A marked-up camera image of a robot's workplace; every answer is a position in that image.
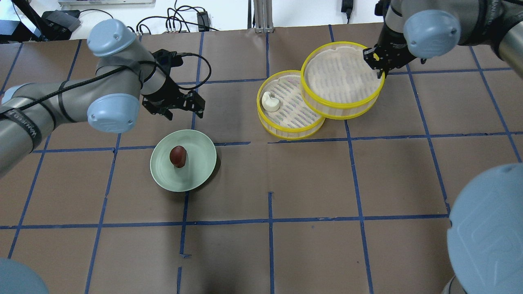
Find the yellow steamer bottom layer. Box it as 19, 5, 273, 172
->
256, 70, 325, 141

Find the brown half bun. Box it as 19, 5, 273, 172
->
169, 145, 187, 169

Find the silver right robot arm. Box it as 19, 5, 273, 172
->
363, 0, 523, 294

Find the aluminium frame post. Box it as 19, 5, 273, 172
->
253, 0, 274, 33

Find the mint green plate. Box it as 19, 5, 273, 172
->
150, 129, 217, 192

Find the yellow steamer layer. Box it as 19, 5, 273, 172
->
256, 70, 325, 141
300, 41, 386, 120

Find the white half bun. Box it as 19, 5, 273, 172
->
261, 91, 282, 112

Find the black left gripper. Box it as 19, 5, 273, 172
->
142, 49, 206, 120

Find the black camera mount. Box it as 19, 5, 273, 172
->
11, 0, 81, 42

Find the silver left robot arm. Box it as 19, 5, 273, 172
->
1, 19, 205, 178

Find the black power adapter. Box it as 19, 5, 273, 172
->
197, 11, 211, 31

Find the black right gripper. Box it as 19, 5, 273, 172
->
363, 37, 417, 79

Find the yellow steamer top layer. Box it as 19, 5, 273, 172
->
300, 41, 386, 120

